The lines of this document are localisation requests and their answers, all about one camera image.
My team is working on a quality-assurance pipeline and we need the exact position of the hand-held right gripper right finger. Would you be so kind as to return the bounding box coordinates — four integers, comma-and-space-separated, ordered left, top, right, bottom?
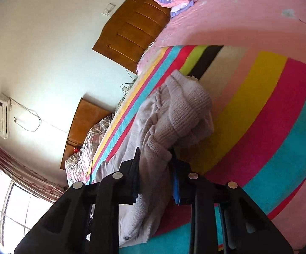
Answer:
169, 148, 294, 254

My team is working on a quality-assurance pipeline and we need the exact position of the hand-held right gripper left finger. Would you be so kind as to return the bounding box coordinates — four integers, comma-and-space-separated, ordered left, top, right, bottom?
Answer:
14, 147, 141, 254

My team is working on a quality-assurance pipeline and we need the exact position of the shiny floral quilt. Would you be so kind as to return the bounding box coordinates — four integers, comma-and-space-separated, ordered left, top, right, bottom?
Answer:
65, 114, 115, 188

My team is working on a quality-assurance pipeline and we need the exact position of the wooden nightstand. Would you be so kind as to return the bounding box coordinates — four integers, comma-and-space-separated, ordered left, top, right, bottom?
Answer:
60, 97, 111, 170

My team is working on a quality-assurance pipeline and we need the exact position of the rainbow striped blanket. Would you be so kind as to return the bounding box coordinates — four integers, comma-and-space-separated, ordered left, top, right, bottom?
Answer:
85, 45, 306, 254

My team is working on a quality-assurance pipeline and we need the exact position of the red patterned curtain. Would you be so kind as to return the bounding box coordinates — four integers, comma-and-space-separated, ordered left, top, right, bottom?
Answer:
0, 142, 66, 204

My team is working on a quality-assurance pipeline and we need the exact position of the window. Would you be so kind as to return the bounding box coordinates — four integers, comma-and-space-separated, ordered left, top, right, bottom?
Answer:
0, 171, 55, 246

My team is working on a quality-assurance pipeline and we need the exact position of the large wooden headboard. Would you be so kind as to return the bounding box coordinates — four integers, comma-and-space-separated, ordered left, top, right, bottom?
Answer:
92, 0, 172, 75

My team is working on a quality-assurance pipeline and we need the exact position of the white air conditioner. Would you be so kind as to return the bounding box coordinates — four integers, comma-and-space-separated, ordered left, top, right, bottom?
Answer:
0, 93, 12, 139

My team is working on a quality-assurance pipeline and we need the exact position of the purple floral pillow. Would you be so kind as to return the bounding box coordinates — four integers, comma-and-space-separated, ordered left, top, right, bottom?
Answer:
170, 1, 196, 19

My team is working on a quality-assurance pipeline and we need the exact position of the pink bedsheet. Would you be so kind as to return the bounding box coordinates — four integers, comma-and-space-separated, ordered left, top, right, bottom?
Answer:
136, 0, 306, 75

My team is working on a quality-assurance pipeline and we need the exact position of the air conditioner cable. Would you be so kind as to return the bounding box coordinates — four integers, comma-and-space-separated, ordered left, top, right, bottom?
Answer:
9, 97, 42, 132

